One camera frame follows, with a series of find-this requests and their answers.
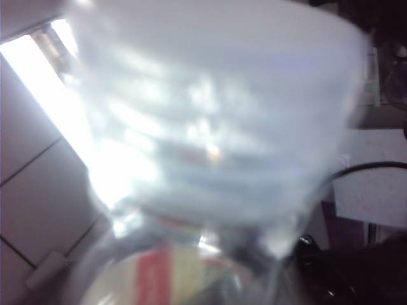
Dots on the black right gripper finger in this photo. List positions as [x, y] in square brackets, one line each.
[349, 276]

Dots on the clear plastic bottle yellow label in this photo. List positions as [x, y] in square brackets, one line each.
[206, 111]

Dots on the ceiling light panel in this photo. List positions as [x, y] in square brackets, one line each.
[47, 95]

